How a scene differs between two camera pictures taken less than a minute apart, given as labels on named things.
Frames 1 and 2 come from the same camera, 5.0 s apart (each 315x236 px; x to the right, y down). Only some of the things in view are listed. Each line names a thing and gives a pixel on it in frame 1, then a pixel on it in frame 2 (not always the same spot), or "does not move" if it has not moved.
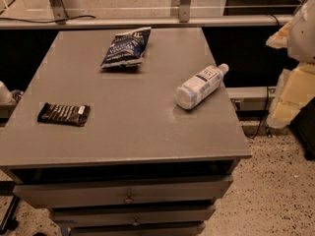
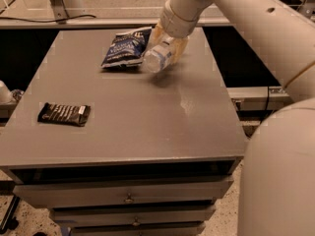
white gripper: (302, 36) -> (172, 23)
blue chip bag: (126, 48) does not move
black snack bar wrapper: (65, 114) does not move
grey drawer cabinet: (125, 132) does not move
